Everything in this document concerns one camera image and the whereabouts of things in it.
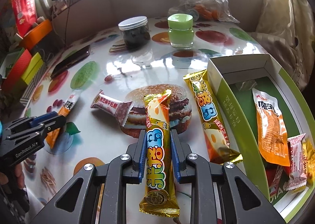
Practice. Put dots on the green white cardboard box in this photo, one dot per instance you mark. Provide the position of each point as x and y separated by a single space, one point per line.
233 79

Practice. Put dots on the dark jar white lid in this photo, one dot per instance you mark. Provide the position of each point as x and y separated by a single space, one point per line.
135 32

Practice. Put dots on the orange silver konjac pouch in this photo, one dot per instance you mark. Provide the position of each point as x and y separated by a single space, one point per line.
272 132

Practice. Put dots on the gold rice stick snack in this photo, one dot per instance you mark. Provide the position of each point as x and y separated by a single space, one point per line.
160 196
216 137

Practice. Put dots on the orange box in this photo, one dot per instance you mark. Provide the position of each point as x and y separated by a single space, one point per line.
35 35

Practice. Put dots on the pink white candy wrapper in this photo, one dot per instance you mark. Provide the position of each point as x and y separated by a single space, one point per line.
297 173

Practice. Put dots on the person left hand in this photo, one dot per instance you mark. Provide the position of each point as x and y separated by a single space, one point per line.
20 179

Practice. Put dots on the yellow candy packet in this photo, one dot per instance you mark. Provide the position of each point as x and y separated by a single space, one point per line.
309 161

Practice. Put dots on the red paper bag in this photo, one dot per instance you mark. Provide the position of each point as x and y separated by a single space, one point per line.
25 15

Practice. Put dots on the red small snack packet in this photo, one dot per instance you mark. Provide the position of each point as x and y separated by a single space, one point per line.
274 176

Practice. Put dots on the red white nougat candy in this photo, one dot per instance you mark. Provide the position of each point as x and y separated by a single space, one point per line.
118 109

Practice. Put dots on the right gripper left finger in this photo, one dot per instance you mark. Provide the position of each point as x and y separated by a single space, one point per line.
98 192

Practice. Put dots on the yellow green box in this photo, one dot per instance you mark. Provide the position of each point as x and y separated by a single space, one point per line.
33 67

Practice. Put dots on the black smartphone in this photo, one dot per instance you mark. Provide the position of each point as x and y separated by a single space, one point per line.
70 61

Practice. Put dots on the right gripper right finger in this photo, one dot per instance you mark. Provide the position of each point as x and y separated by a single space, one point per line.
219 191

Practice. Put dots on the black white striped box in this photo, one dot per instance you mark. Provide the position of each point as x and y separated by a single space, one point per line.
32 85

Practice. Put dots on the red box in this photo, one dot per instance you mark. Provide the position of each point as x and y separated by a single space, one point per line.
16 71

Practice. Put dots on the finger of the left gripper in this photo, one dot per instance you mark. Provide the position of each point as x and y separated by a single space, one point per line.
46 126
42 118

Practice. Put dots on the green glass jar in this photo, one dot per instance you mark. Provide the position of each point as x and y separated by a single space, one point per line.
181 33

